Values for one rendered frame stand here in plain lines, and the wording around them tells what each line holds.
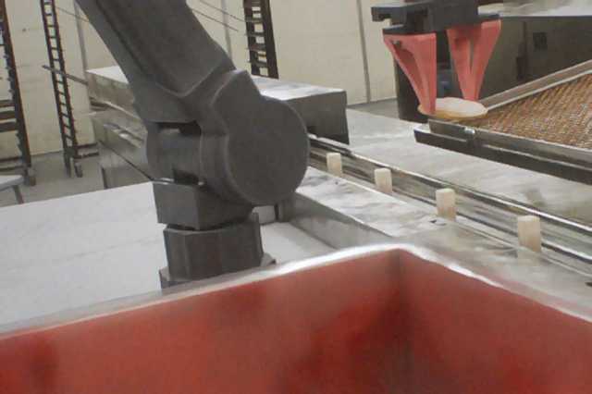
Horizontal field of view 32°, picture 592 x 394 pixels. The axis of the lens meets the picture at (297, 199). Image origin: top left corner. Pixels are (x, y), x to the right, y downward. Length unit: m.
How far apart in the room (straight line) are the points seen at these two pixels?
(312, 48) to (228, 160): 7.60
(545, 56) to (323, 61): 3.88
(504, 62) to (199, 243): 4.30
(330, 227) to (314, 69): 7.37
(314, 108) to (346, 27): 7.04
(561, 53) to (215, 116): 3.90
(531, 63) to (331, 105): 3.45
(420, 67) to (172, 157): 0.25
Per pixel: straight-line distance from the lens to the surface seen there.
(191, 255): 0.74
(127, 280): 0.95
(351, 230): 0.90
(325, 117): 1.37
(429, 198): 1.00
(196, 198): 0.73
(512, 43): 4.90
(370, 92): 8.49
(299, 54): 8.26
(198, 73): 0.71
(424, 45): 0.89
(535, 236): 0.81
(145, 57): 0.70
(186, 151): 0.74
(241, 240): 0.74
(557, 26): 4.57
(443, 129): 1.13
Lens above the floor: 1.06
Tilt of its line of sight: 12 degrees down
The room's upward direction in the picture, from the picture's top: 7 degrees counter-clockwise
